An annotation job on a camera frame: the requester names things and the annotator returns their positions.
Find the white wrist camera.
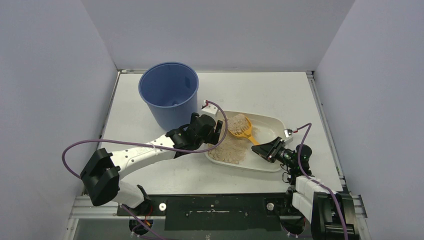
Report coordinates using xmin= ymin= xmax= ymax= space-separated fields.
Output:
xmin=284 ymin=128 xmax=294 ymax=145
xmin=201 ymin=100 xmax=219 ymax=117

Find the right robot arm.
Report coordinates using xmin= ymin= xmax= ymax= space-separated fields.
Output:
xmin=251 ymin=137 xmax=360 ymax=240

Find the blue plastic bucket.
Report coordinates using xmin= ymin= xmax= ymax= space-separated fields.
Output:
xmin=138 ymin=62 xmax=199 ymax=132

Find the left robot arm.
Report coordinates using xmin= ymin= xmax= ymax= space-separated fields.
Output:
xmin=80 ymin=113 xmax=224 ymax=213

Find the orange litter scoop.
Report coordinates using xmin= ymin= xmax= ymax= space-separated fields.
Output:
xmin=227 ymin=113 xmax=259 ymax=146

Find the tan cat litter pile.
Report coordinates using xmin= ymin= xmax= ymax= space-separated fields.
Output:
xmin=207 ymin=129 xmax=251 ymax=165

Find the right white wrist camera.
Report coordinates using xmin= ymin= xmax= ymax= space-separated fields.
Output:
xmin=284 ymin=128 xmax=294 ymax=145

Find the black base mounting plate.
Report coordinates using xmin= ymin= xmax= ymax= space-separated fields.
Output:
xmin=133 ymin=193 xmax=307 ymax=231

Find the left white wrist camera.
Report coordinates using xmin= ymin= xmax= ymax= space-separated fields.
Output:
xmin=201 ymin=100 xmax=219 ymax=117

